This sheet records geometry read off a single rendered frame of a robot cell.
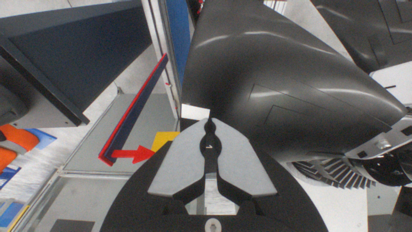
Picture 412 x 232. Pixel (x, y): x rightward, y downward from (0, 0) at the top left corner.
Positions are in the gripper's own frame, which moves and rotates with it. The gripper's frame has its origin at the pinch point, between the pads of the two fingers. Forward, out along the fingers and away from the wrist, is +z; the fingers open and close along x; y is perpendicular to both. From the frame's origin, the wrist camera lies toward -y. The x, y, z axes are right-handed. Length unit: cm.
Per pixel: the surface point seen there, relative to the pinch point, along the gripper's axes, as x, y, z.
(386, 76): 27.6, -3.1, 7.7
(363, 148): 21.4, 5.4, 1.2
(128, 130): -12.2, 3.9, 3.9
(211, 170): 0.3, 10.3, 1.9
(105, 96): -132, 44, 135
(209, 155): 0.0, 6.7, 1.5
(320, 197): 33.3, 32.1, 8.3
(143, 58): -65, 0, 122
